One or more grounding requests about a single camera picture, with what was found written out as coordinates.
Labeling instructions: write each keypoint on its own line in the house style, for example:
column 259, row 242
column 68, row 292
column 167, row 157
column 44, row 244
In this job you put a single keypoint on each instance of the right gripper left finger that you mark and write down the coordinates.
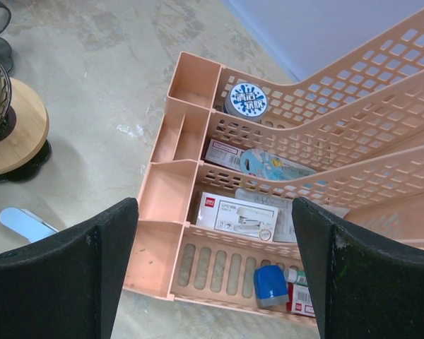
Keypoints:
column 68, row 285

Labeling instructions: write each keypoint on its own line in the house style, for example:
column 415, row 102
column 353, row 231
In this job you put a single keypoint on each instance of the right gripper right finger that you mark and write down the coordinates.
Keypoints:
column 362, row 284

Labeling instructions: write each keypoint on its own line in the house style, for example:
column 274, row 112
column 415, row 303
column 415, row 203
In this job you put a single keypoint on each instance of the wooden ring dripper stand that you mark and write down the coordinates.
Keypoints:
column 29, row 131

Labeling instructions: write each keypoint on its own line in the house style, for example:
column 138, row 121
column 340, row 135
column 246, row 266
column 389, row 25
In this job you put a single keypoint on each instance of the white red staples box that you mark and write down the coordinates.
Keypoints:
column 299, row 300

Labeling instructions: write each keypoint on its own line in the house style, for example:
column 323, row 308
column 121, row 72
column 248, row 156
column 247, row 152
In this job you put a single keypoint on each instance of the glue stick green label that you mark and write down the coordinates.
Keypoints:
column 296, row 277

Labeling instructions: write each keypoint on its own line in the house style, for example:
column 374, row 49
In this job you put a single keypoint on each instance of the small blue stapler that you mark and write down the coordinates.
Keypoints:
column 26, row 224

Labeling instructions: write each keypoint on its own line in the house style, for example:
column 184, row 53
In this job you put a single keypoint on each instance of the blue stamp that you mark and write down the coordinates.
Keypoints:
column 270, row 286

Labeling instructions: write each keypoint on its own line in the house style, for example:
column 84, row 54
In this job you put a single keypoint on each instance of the white stapler box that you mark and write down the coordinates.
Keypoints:
column 236, row 216

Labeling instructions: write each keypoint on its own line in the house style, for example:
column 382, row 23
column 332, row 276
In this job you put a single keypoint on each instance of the peach plastic desk organizer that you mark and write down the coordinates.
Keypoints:
column 359, row 123

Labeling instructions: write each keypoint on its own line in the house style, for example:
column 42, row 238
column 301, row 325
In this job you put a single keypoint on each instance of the light blue scissors pack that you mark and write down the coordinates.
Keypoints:
column 265, row 165

